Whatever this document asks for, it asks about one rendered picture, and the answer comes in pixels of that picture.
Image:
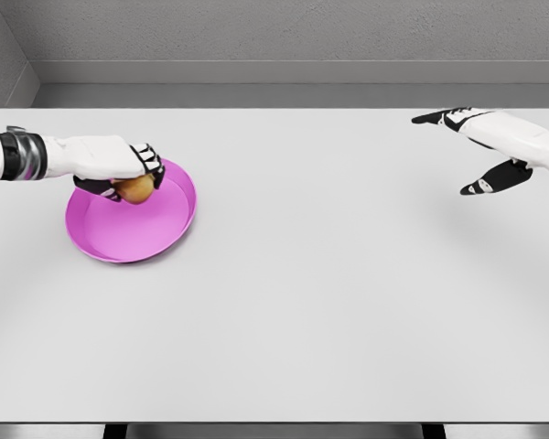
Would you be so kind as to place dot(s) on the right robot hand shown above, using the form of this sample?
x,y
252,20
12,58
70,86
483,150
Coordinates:
x,y
494,132

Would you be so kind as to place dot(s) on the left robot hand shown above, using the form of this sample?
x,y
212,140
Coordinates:
x,y
107,157

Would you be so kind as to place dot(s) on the yellow-brown apple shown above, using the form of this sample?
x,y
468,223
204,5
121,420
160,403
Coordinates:
x,y
136,188

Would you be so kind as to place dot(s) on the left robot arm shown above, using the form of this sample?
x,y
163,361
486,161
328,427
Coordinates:
x,y
23,155

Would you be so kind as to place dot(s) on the pink round plate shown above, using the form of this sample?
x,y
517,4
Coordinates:
x,y
132,224

